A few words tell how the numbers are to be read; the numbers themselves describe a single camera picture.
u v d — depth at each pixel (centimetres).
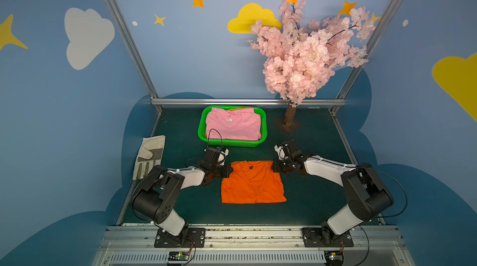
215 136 101
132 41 89
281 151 84
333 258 73
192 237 75
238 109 111
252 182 89
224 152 87
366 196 46
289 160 79
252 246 73
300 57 66
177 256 72
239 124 107
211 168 75
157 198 45
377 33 86
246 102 114
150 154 98
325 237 66
